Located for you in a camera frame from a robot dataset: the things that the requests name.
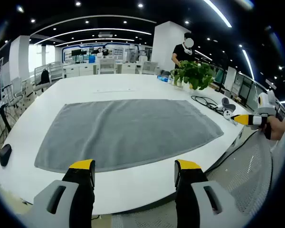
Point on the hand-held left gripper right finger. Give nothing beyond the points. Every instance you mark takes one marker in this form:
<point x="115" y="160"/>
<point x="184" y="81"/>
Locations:
<point x="192" y="204"/>

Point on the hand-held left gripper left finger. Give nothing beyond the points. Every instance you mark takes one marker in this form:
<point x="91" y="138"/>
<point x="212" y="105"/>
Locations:
<point x="61" y="204"/>

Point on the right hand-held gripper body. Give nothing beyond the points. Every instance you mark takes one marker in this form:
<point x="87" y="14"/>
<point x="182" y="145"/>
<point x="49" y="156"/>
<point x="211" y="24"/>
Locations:
<point x="266" y="102"/>

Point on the grey towel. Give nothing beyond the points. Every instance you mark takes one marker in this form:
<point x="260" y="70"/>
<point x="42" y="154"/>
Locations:
<point x="128" y="133"/>

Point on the person's right hand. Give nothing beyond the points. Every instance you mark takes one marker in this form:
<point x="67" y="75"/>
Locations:
<point x="278" y="128"/>

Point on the white and grey headset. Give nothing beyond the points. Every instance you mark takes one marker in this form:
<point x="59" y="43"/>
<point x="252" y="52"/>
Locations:
<point x="228" y="108"/>

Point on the white mesh chair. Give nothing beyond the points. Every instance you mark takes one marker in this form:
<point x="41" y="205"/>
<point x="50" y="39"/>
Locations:
<point x="244" y="171"/>

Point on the white table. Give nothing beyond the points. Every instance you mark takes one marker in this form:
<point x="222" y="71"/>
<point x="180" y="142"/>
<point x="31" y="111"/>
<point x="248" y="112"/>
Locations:
<point x="133" y="187"/>

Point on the green potted plant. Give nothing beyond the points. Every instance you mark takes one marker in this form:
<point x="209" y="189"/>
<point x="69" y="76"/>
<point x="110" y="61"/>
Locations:
<point x="192" y="73"/>

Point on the black case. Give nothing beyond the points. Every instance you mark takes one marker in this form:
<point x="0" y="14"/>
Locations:
<point x="5" y="154"/>

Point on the blue packet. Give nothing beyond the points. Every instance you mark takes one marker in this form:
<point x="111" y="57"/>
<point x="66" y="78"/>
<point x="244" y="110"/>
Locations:
<point x="163" y="78"/>

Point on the white built-in power strip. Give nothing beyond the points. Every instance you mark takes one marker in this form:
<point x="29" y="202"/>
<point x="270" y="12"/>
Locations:
<point x="114" y="90"/>

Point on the black backpack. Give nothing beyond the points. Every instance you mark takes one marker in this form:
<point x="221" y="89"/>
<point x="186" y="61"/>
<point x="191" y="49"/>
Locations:
<point x="44" y="76"/>

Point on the blue container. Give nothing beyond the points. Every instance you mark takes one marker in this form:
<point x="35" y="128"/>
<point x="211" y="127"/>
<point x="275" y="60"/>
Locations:
<point x="92" y="58"/>

